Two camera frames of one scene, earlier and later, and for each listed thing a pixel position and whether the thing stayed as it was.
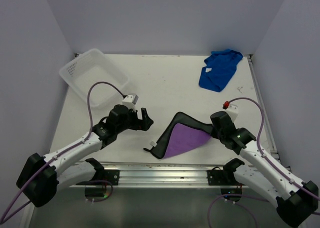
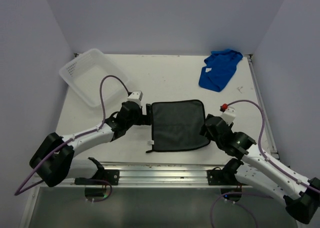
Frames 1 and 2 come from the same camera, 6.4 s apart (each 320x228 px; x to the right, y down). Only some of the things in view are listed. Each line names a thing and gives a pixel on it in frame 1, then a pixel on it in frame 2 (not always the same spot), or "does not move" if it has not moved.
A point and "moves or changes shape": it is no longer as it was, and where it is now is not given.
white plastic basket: (95, 76) does not move
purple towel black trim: (183, 135) moves or changes shape
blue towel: (221, 66) does not move
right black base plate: (216, 177) does not move
